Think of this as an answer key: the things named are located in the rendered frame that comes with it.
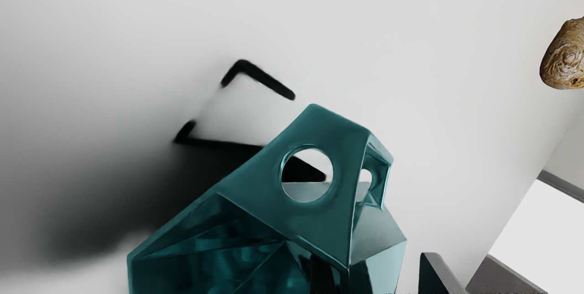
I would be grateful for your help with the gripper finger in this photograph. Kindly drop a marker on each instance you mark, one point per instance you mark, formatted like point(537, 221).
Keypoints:
point(431, 278)

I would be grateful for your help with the brown lumpy rounded object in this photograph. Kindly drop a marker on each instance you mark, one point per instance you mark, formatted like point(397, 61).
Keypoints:
point(565, 59)

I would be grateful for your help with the teal faceted mug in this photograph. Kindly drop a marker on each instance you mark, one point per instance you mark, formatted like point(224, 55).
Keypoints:
point(255, 202)

